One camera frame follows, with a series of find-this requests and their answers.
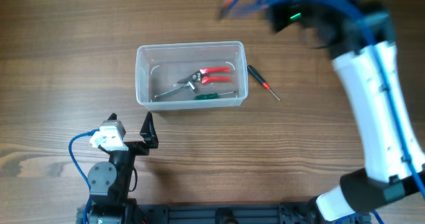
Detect green handled screwdriver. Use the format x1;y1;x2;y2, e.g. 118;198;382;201
194;91;234;100

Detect silver L-shaped socket wrench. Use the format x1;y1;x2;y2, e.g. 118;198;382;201
154;81;199;100

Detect black red precision screwdriver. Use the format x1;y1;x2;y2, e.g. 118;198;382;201
247;65;281;101

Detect red handled snips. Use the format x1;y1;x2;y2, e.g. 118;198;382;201
177;66;232;85

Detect clear plastic container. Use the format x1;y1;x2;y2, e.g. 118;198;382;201
135;41;248;111

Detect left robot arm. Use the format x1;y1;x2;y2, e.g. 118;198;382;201
68;112;159;224

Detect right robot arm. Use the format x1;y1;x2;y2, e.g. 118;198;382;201
260;0;424;223

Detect right blue cable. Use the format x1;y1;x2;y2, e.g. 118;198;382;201
228;0;425;224

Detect blue cable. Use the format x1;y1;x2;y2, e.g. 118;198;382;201
228;0;425;224
68;129;100;224

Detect left blue cable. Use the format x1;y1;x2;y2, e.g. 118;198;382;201
68;129;100;224

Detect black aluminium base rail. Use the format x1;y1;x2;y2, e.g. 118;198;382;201
76;202;371;224

